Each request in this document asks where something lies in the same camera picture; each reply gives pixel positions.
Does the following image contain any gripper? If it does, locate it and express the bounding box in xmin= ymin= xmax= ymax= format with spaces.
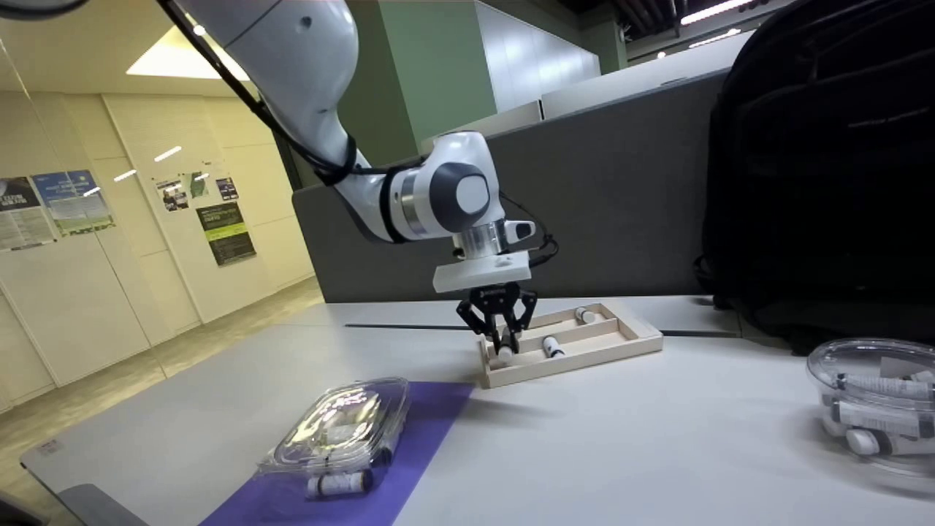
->
xmin=457 ymin=283 xmax=539 ymax=356

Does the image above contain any wooden tray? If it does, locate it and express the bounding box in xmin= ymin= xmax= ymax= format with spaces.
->
xmin=478 ymin=302 xmax=665 ymax=389

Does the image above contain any purple mat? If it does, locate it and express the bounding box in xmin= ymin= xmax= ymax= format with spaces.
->
xmin=198 ymin=381 xmax=476 ymax=526

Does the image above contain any grey desk partition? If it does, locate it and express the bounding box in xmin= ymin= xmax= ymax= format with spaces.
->
xmin=291 ymin=69 xmax=733 ymax=305

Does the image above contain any clear plastic lidded container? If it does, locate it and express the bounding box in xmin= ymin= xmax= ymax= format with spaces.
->
xmin=256 ymin=376 xmax=412 ymax=487

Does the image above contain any dark poster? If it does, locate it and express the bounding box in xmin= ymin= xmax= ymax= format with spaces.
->
xmin=195 ymin=202 xmax=257 ymax=267

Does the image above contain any clear plastic bowl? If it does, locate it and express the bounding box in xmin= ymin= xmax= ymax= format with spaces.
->
xmin=806 ymin=338 xmax=935 ymax=477

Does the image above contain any black backpack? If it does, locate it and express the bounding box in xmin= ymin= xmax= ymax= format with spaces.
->
xmin=692 ymin=0 xmax=935 ymax=357

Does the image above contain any ceiling strip light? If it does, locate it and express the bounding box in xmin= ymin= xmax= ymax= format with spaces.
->
xmin=679 ymin=0 xmax=755 ymax=27

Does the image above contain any ceiling light panel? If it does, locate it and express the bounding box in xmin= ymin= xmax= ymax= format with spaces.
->
xmin=125 ymin=25 xmax=251 ymax=82

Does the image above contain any row of posters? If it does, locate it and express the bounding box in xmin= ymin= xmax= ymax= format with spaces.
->
xmin=0 ymin=169 xmax=117 ymax=254

